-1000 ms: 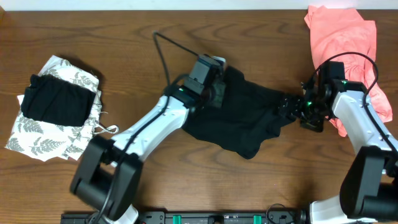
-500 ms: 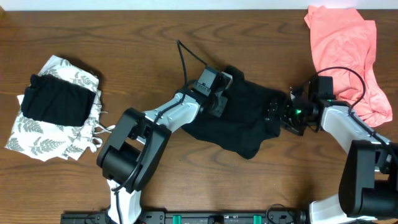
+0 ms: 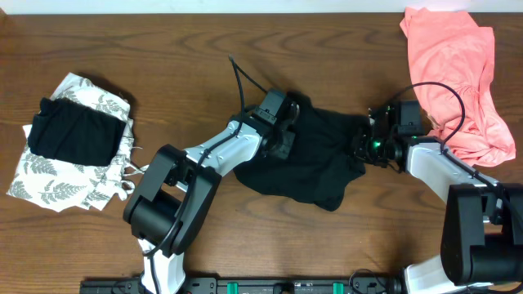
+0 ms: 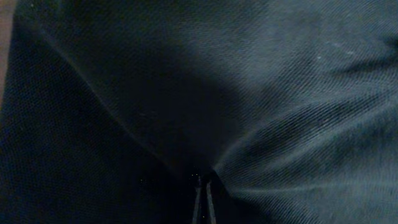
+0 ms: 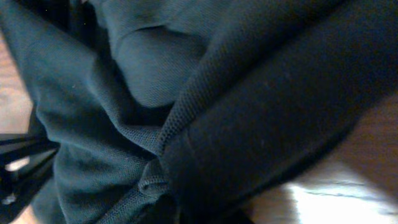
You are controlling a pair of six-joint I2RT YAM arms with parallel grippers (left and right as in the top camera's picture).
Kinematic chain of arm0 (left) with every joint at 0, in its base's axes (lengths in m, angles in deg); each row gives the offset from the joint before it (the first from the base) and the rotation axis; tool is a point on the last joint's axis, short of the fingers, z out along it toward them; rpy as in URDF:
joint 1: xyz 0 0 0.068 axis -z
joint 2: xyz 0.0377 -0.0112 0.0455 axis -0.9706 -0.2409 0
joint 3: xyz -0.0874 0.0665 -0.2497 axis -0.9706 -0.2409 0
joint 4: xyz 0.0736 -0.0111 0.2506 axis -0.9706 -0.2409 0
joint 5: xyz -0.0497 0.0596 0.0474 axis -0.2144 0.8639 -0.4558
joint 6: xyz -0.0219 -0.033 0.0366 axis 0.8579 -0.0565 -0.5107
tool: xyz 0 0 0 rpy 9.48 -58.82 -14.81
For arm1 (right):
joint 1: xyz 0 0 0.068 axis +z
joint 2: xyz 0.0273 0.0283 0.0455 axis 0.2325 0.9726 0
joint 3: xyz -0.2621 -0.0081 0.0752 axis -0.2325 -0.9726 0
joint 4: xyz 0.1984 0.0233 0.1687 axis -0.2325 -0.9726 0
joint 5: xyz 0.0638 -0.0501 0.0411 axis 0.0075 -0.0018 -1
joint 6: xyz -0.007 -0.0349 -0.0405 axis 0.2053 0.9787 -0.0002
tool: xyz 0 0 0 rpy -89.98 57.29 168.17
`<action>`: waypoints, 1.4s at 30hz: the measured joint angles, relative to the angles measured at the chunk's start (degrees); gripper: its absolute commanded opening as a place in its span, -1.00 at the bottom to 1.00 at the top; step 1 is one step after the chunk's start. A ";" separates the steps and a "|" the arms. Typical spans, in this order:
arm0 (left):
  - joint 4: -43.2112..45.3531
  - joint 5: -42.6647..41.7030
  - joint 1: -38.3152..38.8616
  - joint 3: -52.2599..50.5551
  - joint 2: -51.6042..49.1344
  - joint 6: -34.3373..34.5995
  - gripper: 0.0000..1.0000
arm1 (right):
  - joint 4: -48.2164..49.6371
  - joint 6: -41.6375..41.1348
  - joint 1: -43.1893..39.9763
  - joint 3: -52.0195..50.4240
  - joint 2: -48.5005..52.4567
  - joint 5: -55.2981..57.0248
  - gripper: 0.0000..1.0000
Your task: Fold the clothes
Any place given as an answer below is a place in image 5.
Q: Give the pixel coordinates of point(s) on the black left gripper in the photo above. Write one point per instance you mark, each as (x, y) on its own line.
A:
(26, 164)

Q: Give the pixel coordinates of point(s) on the black polo shirt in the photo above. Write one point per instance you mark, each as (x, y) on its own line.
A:
(181, 111)

